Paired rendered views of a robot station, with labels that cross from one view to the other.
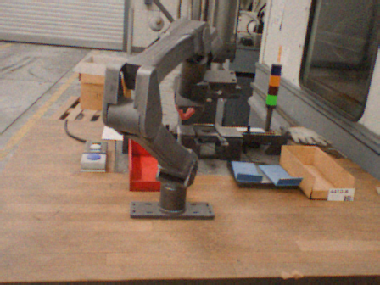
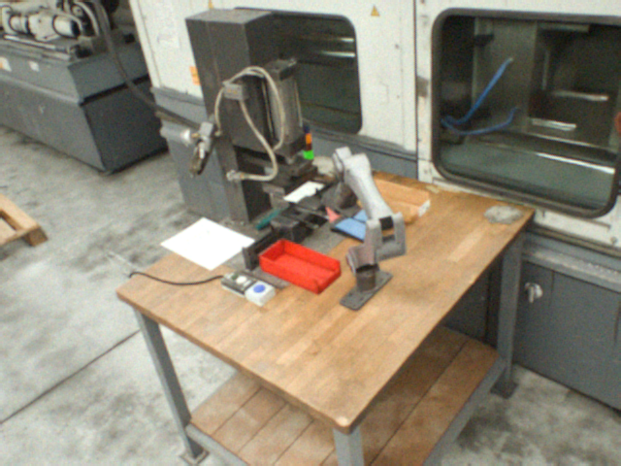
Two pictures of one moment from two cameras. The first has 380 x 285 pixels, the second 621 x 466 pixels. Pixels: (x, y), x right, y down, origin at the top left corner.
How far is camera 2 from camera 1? 1.14 m
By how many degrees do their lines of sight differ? 34
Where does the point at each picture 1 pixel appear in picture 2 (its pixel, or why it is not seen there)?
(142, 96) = (401, 234)
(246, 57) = (92, 73)
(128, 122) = (394, 253)
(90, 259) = (387, 349)
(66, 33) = not seen: outside the picture
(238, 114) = (116, 145)
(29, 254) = (357, 372)
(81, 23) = not seen: outside the picture
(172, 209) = (374, 287)
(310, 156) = not seen: hidden behind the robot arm
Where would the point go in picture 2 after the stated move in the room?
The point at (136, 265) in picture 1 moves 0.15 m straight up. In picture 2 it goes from (411, 332) to (410, 290)
